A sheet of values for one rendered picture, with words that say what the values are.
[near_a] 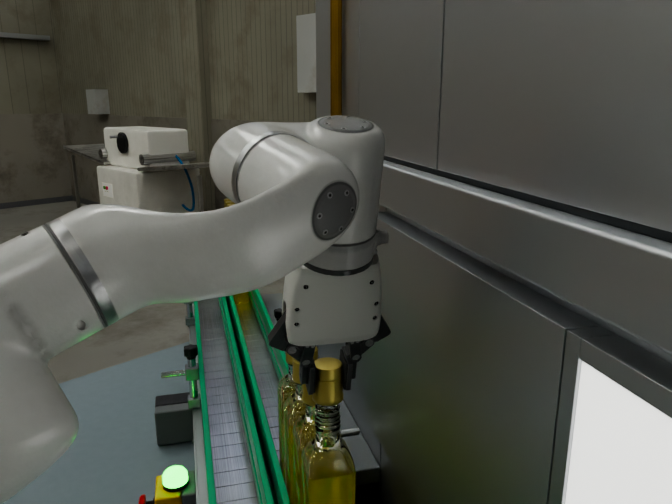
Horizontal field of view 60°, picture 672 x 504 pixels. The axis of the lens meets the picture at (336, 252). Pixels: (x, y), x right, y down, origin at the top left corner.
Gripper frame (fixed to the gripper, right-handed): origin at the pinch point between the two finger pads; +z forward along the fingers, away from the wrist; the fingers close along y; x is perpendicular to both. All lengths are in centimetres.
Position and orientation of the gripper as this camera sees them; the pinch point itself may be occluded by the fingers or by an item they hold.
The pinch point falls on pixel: (327, 370)
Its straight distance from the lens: 66.6
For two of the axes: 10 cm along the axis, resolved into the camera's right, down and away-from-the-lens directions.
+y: -9.7, 0.6, -2.2
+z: -0.6, 8.7, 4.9
